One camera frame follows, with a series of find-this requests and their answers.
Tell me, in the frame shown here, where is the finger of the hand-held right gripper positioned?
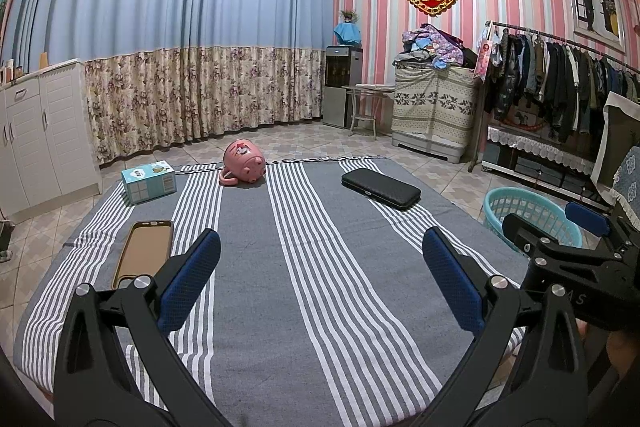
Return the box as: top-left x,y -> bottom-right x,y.
565,201 -> 612,238
501,213 -> 557,260

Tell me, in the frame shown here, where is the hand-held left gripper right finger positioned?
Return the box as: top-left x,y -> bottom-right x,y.
410,227 -> 588,427

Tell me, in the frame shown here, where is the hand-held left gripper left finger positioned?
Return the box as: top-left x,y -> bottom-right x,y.
54,228 -> 236,427

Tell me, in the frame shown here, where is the teal plastic basket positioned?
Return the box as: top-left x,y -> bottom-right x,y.
482,187 -> 583,253

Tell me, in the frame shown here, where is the person's right hand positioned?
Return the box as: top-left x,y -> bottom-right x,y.
575,321 -> 640,388

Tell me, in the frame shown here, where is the phone in brown case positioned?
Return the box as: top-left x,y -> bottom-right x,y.
111,219 -> 174,290

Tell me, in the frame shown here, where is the low shelf with lace cloth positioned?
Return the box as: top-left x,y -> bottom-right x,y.
482,124 -> 601,198

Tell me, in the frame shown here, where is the light blue tissue box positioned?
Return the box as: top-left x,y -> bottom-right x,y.
121,160 -> 177,206

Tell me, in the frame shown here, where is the black flat case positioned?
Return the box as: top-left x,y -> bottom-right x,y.
341,168 -> 422,211

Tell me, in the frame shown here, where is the grey white striped sheet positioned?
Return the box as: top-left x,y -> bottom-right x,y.
12,157 -> 533,427

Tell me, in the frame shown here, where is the row of hanging clothes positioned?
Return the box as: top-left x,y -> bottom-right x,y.
485,29 -> 640,145

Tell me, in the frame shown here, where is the cabinet under patterned cloth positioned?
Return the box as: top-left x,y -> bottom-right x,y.
391,64 -> 478,164

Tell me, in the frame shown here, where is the pink hanging packet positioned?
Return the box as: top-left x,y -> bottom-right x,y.
472,32 -> 501,80

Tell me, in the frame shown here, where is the metal clothes rack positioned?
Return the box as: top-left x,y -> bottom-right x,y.
467,21 -> 640,172

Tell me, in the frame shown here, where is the white cabinet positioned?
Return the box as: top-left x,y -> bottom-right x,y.
0,58 -> 103,223

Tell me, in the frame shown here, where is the pile of clothes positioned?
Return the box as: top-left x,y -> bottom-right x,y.
392,23 -> 478,70

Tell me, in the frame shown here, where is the small metal table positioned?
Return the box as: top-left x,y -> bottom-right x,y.
342,83 -> 396,138

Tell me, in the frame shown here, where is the grey water dispenser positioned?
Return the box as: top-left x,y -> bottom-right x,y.
322,46 -> 364,129

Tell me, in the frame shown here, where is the blue pot with plant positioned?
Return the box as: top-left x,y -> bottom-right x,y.
334,9 -> 363,48

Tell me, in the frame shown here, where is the blue floral curtain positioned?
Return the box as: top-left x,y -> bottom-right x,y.
0,0 -> 335,165

